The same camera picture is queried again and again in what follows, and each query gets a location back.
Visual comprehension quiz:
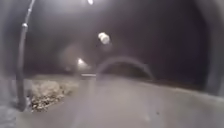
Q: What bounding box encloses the tree trunk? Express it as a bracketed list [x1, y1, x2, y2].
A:
[201, 0, 224, 98]

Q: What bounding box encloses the grey asphalt path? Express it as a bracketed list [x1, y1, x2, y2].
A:
[15, 74, 224, 128]

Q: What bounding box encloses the leaf-strewn grass verge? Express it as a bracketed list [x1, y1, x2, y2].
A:
[25, 77, 82, 113]

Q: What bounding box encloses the street lamp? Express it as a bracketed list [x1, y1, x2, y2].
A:
[97, 31, 111, 46]
[76, 57, 86, 68]

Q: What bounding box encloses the thin grey pole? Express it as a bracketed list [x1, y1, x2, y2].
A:
[14, 0, 37, 113]

